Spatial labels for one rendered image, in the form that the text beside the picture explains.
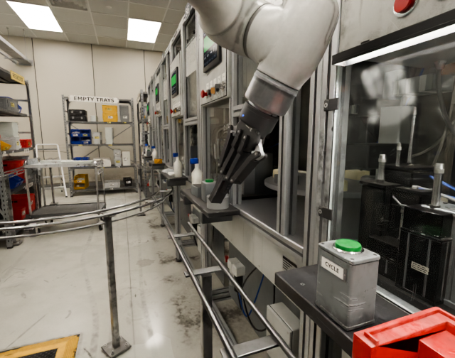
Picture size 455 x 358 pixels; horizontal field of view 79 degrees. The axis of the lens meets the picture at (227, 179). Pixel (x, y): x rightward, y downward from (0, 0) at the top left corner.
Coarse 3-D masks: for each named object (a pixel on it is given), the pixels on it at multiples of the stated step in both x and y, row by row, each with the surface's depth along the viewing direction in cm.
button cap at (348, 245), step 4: (336, 240) 46; (340, 240) 46; (344, 240) 46; (348, 240) 46; (352, 240) 46; (336, 244) 45; (340, 244) 45; (344, 244) 45; (348, 244) 45; (352, 244) 45; (356, 244) 45; (360, 244) 45; (340, 248) 44; (344, 248) 44; (348, 248) 44; (352, 248) 43; (356, 248) 43; (360, 248) 44
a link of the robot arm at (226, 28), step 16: (192, 0) 44; (208, 0) 45; (224, 0) 47; (240, 0) 48; (256, 0) 50; (208, 16) 49; (224, 16) 49; (240, 16) 49; (208, 32) 52; (224, 32) 51; (240, 32) 51; (240, 48) 53
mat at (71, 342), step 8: (72, 336) 168; (40, 344) 162; (48, 344) 161; (56, 344) 161; (64, 344) 161; (72, 344) 161; (0, 352) 155; (8, 352) 155; (16, 352) 154; (24, 352) 154; (32, 352) 154; (40, 352) 154; (48, 352) 154; (56, 352) 154; (64, 352) 154; (72, 352) 155
